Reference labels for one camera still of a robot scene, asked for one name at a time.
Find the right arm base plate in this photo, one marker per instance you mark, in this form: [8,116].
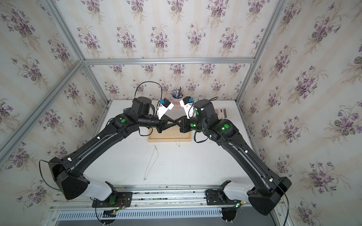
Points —
[215,197]

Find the pens in pink cup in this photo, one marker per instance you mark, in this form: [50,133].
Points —
[177,92]

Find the aluminium mounting rail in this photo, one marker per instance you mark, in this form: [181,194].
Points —
[148,202]

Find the pink calculator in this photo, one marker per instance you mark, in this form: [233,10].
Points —
[221,113]

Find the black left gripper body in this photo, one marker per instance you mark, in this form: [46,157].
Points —
[161,125]

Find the wooden jewelry display stand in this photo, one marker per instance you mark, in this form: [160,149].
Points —
[170,135]

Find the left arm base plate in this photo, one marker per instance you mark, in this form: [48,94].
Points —
[121,199]

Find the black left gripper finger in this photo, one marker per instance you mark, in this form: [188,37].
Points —
[169,119]
[169,125]

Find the pink pen holder cup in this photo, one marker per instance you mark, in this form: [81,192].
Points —
[176,101]

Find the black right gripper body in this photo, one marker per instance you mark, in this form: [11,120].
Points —
[189,125]

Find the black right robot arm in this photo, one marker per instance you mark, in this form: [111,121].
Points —
[268,188]

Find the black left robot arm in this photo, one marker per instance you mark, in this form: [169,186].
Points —
[68,172]

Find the blue black stapler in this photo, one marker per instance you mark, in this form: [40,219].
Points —
[127,110]

